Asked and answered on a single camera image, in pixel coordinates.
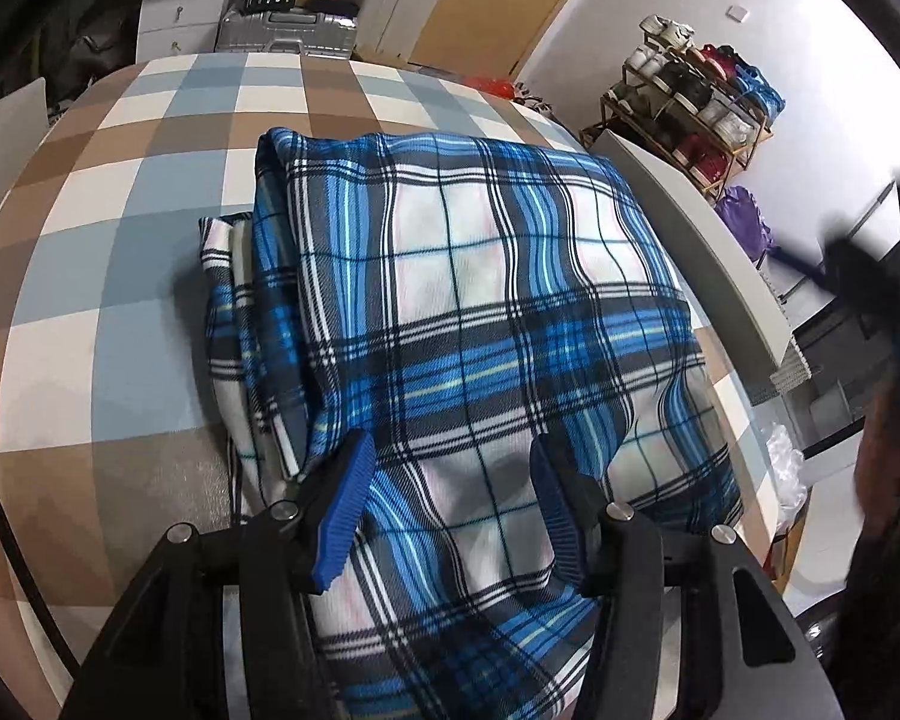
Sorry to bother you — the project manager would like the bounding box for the blue white plaid shirt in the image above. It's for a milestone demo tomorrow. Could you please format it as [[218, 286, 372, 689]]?
[[201, 128, 741, 718]]

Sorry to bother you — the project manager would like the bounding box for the wooden bedroom door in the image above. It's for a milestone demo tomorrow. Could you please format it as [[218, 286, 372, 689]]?
[[411, 0, 566, 78]]

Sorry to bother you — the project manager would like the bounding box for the person's right hand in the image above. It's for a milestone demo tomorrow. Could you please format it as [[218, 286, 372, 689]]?
[[854, 374, 900, 538]]

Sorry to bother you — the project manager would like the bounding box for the purple bag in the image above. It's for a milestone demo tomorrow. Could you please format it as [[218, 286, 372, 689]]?
[[713, 185, 775, 265]]

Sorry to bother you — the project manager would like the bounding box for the grey bed headboard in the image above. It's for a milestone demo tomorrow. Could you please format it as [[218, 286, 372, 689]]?
[[592, 132, 792, 387]]

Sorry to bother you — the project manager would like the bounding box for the checkered bed sheet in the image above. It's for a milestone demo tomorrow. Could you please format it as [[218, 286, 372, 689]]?
[[0, 50, 785, 720]]

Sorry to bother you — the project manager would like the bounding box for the wooden shoe rack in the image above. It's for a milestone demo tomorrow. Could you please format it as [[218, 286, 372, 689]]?
[[580, 13, 785, 203]]

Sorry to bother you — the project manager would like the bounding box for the silver hard-shell suitcase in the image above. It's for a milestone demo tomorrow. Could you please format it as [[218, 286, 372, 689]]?
[[214, 10, 357, 59]]

